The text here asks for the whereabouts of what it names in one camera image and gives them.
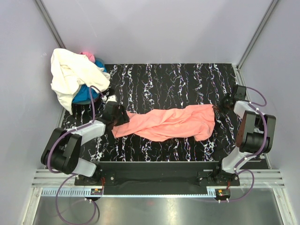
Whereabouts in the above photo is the salmon pink t shirt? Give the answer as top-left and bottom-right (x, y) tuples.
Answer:
(112, 104), (215, 142)

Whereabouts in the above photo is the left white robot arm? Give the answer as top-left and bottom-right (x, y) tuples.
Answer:
(41, 95), (129, 186)

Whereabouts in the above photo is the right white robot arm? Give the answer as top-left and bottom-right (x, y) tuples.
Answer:
(211, 85), (276, 186)

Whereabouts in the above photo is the blue t shirt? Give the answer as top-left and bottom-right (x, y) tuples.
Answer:
(72, 58), (107, 105)

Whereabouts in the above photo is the cream t shirt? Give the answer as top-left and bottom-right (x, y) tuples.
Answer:
(51, 48), (110, 114)

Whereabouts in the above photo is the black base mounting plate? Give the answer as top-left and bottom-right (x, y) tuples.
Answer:
(75, 162), (240, 196)

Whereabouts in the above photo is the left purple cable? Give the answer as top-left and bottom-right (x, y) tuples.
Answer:
(46, 85), (108, 223)

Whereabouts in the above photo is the right slotted cable duct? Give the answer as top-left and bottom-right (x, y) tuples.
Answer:
(206, 186), (231, 196)

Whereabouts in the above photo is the slotted cable duct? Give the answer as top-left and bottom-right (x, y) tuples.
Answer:
(206, 186), (231, 196)
(41, 187), (103, 197)

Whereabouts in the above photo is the left slotted cable duct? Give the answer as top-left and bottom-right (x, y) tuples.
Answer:
(41, 187), (103, 197)

